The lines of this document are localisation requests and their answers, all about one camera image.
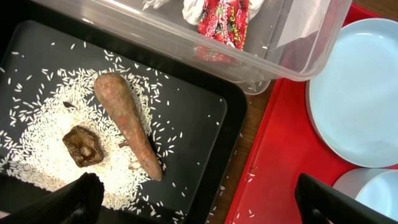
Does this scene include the black waste tray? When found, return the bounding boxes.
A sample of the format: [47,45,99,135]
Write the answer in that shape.
[1,1,247,223]

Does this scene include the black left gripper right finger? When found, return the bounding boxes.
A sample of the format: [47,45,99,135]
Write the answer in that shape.
[295,173,397,224]

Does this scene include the large light blue plate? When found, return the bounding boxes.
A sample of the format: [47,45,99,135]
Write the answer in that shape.
[307,18,397,168]

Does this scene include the red snack wrapper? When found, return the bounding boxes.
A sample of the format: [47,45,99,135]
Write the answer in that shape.
[198,0,249,50]

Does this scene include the brown carrot piece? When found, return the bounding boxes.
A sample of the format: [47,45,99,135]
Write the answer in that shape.
[94,73,162,181]

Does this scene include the brown food scrap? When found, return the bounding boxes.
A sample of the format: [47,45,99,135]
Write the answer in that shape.
[62,126,104,167]

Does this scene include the light blue bowl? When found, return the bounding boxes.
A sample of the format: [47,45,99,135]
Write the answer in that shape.
[333,168,397,221]

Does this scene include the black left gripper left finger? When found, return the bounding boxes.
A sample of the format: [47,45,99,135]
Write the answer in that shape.
[1,173,104,224]

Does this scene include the clear plastic waste bin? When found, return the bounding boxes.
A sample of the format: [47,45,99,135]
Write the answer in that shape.
[40,0,351,95]

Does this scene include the red serving tray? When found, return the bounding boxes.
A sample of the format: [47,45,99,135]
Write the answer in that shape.
[224,2,398,224]

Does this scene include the white crumpled paper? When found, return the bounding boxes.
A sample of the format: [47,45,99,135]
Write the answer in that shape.
[142,0,265,26]

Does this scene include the white rice grains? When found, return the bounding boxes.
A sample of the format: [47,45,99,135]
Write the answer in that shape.
[0,42,218,223]

